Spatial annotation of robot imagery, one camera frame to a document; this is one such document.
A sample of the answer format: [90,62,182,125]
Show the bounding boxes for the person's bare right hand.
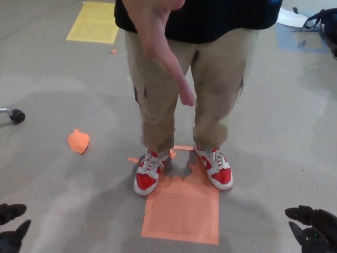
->
[136,0,196,108]

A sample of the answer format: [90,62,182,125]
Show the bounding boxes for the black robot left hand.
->
[0,202,32,253]

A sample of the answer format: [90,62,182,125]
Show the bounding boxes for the black shirt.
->
[115,0,280,44]

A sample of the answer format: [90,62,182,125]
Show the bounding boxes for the yellow tape floor square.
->
[65,1,123,44]

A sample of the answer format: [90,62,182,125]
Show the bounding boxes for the khaki cargo pants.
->
[124,27,260,153]

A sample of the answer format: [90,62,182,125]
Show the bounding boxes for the crumpled orange tape wad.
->
[67,128,91,155]

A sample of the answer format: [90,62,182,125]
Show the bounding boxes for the black chair caster wheel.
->
[9,109,26,124]

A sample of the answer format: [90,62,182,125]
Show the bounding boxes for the blue tape floor square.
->
[275,25,333,55]

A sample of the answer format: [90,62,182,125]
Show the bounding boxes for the white paper sheet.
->
[277,7,309,28]

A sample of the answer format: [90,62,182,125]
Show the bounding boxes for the red white right sneaker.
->
[133,148,171,196]

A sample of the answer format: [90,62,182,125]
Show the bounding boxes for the red white sneaker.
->
[133,148,171,196]
[194,143,234,190]

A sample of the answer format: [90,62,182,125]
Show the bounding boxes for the red white left sneaker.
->
[194,143,234,190]

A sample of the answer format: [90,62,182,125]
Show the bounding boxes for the orange tape floor square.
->
[141,144,221,245]

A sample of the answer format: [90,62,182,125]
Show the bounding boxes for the dark blue backpack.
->
[302,8,337,59]

